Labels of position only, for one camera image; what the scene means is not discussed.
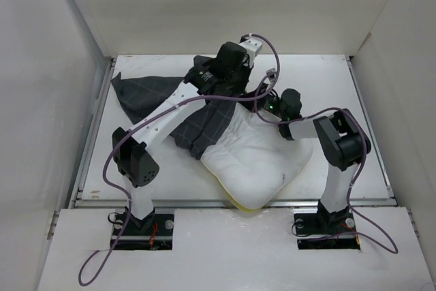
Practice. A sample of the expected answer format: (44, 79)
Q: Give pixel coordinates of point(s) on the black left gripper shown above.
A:
(248, 72)

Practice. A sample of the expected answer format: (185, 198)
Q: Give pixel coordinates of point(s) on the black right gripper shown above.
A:
(259, 101)

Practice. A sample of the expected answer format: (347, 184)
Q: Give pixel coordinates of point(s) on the dark grey checked pillowcase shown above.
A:
(138, 97)

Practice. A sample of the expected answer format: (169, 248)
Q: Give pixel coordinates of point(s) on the white pillow with yellow edge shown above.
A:
(252, 161)

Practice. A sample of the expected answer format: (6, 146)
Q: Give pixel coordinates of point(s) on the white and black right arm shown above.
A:
(345, 147)

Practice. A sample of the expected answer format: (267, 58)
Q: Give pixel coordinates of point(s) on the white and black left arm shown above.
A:
(208, 92)

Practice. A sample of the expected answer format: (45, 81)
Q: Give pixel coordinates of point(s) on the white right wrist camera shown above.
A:
(271, 74)

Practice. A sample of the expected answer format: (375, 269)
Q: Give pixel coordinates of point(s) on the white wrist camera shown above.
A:
(252, 46)
(271, 74)

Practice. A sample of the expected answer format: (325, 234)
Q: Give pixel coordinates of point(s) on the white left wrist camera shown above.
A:
(252, 46)

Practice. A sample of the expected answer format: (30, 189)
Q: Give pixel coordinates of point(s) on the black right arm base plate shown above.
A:
(313, 235)

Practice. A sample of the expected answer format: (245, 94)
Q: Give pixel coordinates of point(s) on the aluminium front table rail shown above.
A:
(91, 204)

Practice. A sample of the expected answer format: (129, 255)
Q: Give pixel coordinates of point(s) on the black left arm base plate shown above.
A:
(153, 233)

